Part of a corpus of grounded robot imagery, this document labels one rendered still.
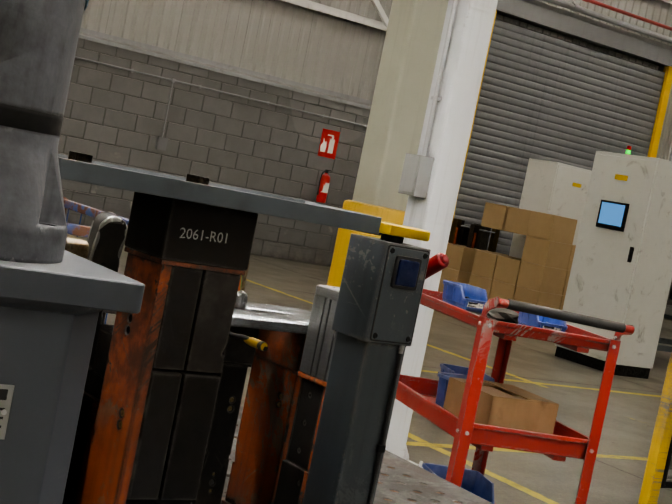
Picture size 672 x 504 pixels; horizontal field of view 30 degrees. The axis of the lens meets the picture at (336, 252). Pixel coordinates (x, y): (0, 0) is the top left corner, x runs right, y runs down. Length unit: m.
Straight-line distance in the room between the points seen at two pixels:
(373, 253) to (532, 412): 2.45
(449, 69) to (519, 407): 2.19
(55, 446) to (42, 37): 0.27
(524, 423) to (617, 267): 8.04
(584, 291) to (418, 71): 3.91
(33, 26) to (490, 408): 2.98
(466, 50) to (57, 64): 4.76
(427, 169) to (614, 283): 6.41
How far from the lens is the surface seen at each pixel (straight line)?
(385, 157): 8.69
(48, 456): 0.86
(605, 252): 11.90
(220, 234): 1.23
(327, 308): 1.60
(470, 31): 5.58
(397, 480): 2.26
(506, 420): 3.75
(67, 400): 0.87
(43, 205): 0.88
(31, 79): 0.85
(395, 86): 8.74
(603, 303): 11.84
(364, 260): 1.39
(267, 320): 1.63
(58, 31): 0.86
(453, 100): 5.54
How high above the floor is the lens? 1.19
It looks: 3 degrees down
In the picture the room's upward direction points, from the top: 11 degrees clockwise
